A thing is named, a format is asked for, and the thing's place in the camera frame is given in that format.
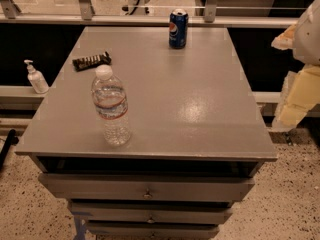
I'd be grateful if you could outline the bottom grey drawer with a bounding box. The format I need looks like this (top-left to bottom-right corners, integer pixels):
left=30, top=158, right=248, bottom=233
left=86, top=221, right=219, bottom=239

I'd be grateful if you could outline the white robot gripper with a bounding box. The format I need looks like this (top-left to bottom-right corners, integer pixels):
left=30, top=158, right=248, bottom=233
left=271, top=0, right=320, bottom=130

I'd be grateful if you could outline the middle grey drawer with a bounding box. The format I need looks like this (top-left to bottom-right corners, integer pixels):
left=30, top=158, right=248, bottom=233
left=68, top=202, right=232, bottom=224

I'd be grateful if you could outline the blue Pepsi can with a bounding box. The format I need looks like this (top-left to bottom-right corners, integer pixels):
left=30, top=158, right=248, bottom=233
left=169, top=8, right=189, bottom=49

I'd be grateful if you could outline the black object at left edge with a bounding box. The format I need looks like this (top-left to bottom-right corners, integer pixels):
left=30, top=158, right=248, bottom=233
left=0, top=129, right=19, bottom=170

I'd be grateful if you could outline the clear plastic water bottle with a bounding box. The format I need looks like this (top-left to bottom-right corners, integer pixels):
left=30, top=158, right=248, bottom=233
left=91, top=64, right=131, bottom=146

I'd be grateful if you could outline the white pump sanitizer bottle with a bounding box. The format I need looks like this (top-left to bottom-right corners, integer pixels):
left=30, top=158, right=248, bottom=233
left=24, top=59, right=49, bottom=94

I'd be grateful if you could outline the grey drawer cabinet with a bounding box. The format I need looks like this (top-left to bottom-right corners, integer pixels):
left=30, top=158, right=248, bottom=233
left=14, top=25, right=279, bottom=240

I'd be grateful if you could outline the top grey drawer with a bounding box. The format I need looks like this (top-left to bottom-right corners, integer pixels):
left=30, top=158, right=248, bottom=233
left=39, top=174, right=254, bottom=202

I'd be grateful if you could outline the dark striped snack bar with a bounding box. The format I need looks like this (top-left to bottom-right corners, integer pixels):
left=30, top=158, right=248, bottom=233
left=72, top=51, right=112, bottom=72

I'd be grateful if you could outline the grey drawer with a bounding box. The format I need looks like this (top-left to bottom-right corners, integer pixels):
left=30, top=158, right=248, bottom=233
left=86, top=221, right=219, bottom=239
left=68, top=202, right=232, bottom=224
left=39, top=174, right=254, bottom=202

